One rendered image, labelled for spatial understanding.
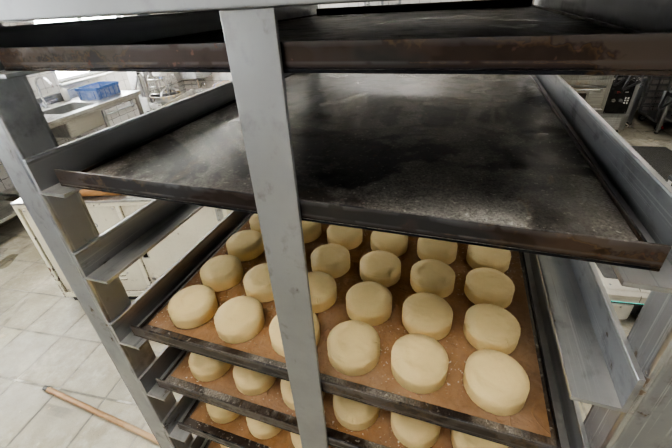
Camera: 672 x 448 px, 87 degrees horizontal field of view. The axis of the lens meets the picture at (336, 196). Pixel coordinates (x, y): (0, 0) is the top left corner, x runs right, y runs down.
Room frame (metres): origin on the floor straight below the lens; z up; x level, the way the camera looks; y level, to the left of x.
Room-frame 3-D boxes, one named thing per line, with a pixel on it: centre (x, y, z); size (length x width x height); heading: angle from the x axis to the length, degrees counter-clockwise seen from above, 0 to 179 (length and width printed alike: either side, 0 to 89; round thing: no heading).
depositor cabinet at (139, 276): (2.17, 1.25, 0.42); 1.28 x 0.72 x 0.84; 86
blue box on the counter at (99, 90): (4.54, 2.84, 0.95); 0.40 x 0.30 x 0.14; 169
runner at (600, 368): (0.42, -0.26, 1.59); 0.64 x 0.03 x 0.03; 160
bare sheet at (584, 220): (0.48, -0.07, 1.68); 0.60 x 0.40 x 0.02; 160
